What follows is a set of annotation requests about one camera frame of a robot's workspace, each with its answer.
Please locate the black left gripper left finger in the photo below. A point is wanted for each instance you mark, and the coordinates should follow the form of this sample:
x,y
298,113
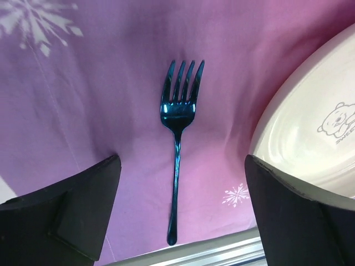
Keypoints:
x,y
64,223

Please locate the cream round plate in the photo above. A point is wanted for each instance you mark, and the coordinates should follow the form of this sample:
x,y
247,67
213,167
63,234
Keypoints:
x,y
307,129

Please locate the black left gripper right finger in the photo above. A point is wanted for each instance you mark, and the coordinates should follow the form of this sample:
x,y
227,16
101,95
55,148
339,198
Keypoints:
x,y
299,223

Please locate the purple snowflake placemat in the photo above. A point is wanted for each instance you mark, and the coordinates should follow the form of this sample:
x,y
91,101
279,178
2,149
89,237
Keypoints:
x,y
82,80

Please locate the aluminium rail base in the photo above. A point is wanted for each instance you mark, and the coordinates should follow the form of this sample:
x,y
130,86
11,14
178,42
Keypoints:
x,y
242,248

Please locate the blue metal fork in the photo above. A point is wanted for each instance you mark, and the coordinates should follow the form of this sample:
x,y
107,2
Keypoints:
x,y
177,111

